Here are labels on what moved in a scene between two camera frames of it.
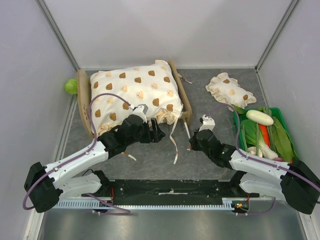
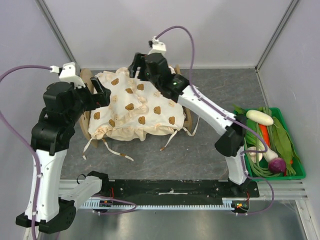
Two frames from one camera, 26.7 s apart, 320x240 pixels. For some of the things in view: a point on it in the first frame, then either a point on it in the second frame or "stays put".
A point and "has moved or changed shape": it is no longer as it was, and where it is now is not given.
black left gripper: (155, 135) -> (97, 100)
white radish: (259, 117) stays put
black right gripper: (195, 143) -> (139, 64)
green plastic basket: (263, 132) stays put
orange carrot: (265, 134) stays put
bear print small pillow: (228, 90) -> (129, 101)
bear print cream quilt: (153, 85) has moved or changed shape
